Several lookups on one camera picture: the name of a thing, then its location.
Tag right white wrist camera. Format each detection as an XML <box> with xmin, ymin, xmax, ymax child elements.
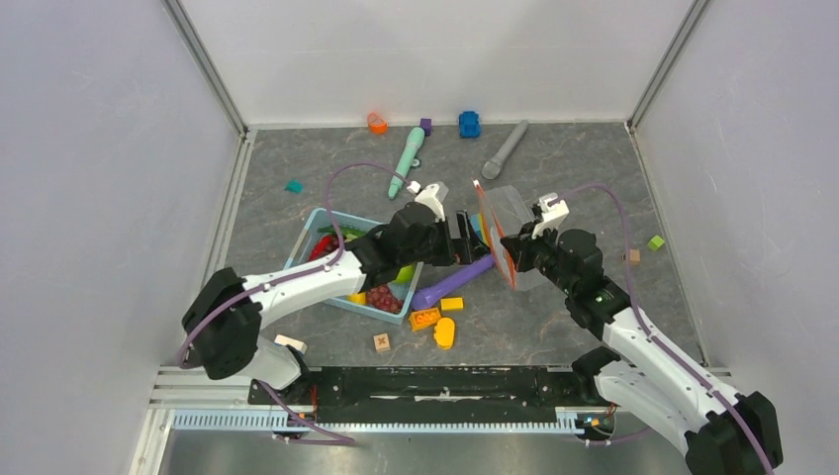
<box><xmin>531</xmin><ymin>193</ymin><xmax>570</xmax><ymax>238</ymax></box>

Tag purple cable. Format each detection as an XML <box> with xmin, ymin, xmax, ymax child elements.
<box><xmin>176</xmin><ymin>162</ymin><xmax>420</xmax><ymax>368</ymax></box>
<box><xmin>550</xmin><ymin>182</ymin><xmax>778</xmax><ymax>475</ymax></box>

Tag yellow toy corn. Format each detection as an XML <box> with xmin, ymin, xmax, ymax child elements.
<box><xmin>346</xmin><ymin>292</ymin><xmax>367</xmax><ymax>306</ymax></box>

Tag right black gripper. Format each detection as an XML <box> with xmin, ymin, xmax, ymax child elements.
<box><xmin>500</xmin><ymin>219</ymin><xmax>575</xmax><ymax>296</ymax></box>

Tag yellow flat brick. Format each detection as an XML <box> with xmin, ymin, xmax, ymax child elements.
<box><xmin>439</xmin><ymin>297</ymin><xmax>465</xmax><ymax>312</ymax></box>

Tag small purple block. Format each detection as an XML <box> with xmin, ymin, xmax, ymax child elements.
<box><xmin>419</xmin><ymin>118</ymin><xmax>432</xmax><ymax>137</ymax></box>

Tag red toy chili pepper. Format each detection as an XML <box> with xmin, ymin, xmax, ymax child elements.
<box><xmin>309</xmin><ymin>235</ymin><xmax>331</xmax><ymax>261</ymax></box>

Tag clear orange zip bag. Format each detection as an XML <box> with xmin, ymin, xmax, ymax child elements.
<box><xmin>474</xmin><ymin>180</ymin><xmax>542</xmax><ymax>292</ymax></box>

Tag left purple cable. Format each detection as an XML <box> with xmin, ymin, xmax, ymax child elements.
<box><xmin>176</xmin><ymin>162</ymin><xmax>420</xmax><ymax>368</ymax></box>

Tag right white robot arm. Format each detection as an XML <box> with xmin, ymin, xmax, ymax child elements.
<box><xmin>501</xmin><ymin>227</ymin><xmax>784</xmax><ymax>474</ymax></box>

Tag purple toy cylinder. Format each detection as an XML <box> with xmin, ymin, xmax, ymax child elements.
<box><xmin>410</xmin><ymin>254</ymin><xmax>495</xmax><ymax>311</ymax></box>

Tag teal small block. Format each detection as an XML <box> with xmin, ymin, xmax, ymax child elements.
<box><xmin>284</xmin><ymin>180</ymin><xmax>303</xmax><ymax>194</ymax></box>

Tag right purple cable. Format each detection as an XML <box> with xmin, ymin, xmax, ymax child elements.
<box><xmin>550</xmin><ymin>182</ymin><xmax>778</xmax><ymax>475</ymax></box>

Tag orange lego brick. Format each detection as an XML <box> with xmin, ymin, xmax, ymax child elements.
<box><xmin>409</xmin><ymin>307</ymin><xmax>442</xmax><ymax>332</ymax></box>

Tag green toy cucumber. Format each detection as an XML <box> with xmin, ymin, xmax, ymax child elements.
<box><xmin>318</xmin><ymin>226</ymin><xmax>366</xmax><ymax>238</ymax></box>

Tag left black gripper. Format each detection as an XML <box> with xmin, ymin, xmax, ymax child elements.
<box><xmin>400</xmin><ymin>210</ymin><xmax>490</xmax><ymax>267</ymax></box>

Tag light red grape bunch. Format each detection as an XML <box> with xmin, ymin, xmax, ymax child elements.
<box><xmin>365</xmin><ymin>285</ymin><xmax>404</xmax><ymax>314</ymax></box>

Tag blue toy car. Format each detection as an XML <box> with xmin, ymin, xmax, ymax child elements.
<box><xmin>458</xmin><ymin>110</ymin><xmax>481</xmax><ymax>139</ymax></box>

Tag mint green toy pen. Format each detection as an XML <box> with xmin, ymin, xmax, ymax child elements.
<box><xmin>388</xmin><ymin>127</ymin><xmax>425</xmax><ymax>199</ymax></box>

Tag multicolour stacked brick block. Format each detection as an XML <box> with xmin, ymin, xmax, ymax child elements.
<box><xmin>470</xmin><ymin>214</ymin><xmax>488</xmax><ymax>243</ymax></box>

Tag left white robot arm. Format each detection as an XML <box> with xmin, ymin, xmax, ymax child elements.
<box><xmin>179</xmin><ymin>203</ymin><xmax>491</xmax><ymax>404</ymax></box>

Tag green small cube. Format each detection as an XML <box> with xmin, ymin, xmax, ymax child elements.
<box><xmin>647</xmin><ymin>235</ymin><xmax>665</xmax><ymax>251</ymax></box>

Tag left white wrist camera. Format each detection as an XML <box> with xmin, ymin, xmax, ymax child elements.
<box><xmin>407</xmin><ymin>181</ymin><xmax>449</xmax><ymax>223</ymax></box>

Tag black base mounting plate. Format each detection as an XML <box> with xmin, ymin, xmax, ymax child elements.
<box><xmin>278</xmin><ymin>366</ymin><xmax>606</xmax><ymax>424</ymax></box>

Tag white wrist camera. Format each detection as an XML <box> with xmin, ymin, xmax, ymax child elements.
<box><xmin>531</xmin><ymin>193</ymin><xmax>570</xmax><ymax>238</ymax></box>
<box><xmin>407</xmin><ymin>181</ymin><xmax>449</xmax><ymax>223</ymax></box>

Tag yellow oval toy block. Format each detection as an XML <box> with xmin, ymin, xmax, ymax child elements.
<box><xmin>433</xmin><ymin>317</ymin><xmax>456</xmax><ymax>350</ymax></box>

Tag wooden cube with X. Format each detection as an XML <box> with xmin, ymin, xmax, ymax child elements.
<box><xmin>373</xmin><ymin>333</ymin><xmax>391</xmax><ymax>353</ymax></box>

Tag light blue plastic basket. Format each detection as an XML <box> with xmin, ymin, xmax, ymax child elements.
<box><xmin>283</xmin><ymin>207</ymin><xmax>424</xmax><ymax>327</ymax></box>

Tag grey toy microphone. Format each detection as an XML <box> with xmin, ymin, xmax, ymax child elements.
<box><xmin>481</xmin><ymin>120</ymin><xmax>529</xmax><ymax>180</ymax></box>

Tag light blue cable comb rail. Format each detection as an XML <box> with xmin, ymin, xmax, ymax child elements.
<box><xmin>171</xmin><ymin>409</ymin><xmax>584</xmax><ymax>435</ymax></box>

